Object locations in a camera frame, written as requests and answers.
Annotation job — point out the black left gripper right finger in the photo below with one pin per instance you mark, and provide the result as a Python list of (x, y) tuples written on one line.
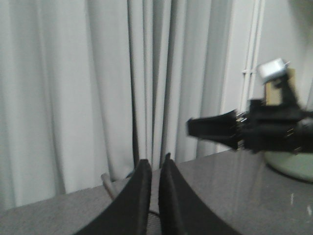
[(181, 211)]

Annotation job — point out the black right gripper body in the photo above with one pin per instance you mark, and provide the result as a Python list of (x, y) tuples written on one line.
[(278, 128)]

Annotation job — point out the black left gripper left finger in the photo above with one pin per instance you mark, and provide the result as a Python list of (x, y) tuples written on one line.
[(128, 213)]

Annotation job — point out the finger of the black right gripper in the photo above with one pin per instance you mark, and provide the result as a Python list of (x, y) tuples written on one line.
[(222, 129)]

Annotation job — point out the pink marker pen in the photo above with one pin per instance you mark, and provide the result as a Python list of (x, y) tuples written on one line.
[(108, 185)]

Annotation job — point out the black mesh pen holder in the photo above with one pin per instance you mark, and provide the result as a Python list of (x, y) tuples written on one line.
[(153, 224)]

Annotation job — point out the pale green lamp base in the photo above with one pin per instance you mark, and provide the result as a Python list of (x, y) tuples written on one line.
[(298, 166)]

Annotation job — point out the grey curtain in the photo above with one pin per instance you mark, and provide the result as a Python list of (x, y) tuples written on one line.
[(92, 86)]

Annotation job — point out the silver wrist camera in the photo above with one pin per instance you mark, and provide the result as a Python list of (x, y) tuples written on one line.
[(272, 70)]

